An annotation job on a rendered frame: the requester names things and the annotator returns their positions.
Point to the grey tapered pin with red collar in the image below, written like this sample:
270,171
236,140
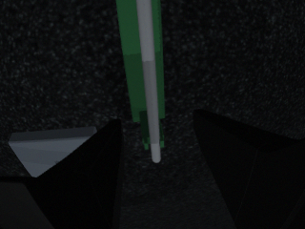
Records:
145,30

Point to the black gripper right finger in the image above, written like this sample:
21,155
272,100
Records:
261,175

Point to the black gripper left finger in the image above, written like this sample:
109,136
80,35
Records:
83,191

